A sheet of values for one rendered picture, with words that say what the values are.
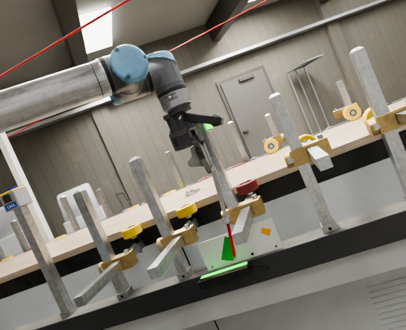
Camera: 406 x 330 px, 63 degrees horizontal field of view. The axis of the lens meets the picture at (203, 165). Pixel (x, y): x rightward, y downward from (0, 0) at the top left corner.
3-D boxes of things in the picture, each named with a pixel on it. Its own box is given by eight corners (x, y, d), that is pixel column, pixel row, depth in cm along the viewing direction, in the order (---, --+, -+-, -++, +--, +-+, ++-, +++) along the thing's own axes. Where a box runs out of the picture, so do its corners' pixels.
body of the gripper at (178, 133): (183, 150, 105) (167, 115, 104) (207, 141, 102) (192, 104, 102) (175, 154, 97) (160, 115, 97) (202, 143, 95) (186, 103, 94)
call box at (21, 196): (21, 208, 121) (12, 188, 121) (6, 215, 123) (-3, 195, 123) (34, 203, 128) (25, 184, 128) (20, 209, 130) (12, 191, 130)
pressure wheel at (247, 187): (266, 209, 117) (254, 179, 116) (245, 217, 119) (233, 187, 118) (267, 203, 124) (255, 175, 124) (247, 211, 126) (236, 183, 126)
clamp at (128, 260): (132, 268, 115) (126, 255, 115) (100, 279, 119) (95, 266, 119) (139, 260, 121) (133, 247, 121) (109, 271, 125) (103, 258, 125)
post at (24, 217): (71, 315, 125) (19, 207, 123) (60, 319, 126) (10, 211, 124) (77, 309, 129) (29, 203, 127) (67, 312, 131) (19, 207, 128)
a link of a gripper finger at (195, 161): (195, 178, 101) (184, 150, 100) (213, 171, 99) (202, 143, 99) (192, 180, 98) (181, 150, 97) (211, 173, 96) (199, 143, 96)
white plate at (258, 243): (283, 247, 103) (271, 218, 103) (208, 272, 110) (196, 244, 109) (283, 247, 104) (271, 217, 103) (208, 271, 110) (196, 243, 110)
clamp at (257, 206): (265, 213, 103) (259, 198, 103) (226, 227, 107) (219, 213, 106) (266, 208, 109) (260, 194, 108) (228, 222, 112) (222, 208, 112)
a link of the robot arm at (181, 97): (190, 89, 102) (181, 86, 93) (196, 103, 102) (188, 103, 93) (164, 101, 104) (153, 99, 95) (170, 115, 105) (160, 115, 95)
